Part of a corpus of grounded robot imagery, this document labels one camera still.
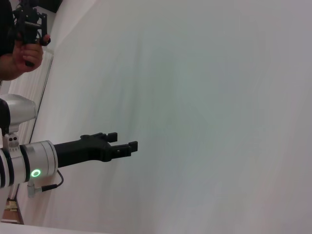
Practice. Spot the black handheld teleoperation controller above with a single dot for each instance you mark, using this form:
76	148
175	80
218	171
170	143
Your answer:
29	26

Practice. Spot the brown wooden furniture piece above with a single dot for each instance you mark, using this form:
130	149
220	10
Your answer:
13	209

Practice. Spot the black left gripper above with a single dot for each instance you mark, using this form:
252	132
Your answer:
80	151

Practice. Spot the person's bare hand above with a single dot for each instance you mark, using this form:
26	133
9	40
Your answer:
22	58

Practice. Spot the person's black clothing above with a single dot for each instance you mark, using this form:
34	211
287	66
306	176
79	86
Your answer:
5	24

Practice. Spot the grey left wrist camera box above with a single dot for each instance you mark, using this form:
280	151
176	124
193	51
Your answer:
12	142

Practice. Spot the person's bare forearm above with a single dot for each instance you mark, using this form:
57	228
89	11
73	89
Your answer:
6	68

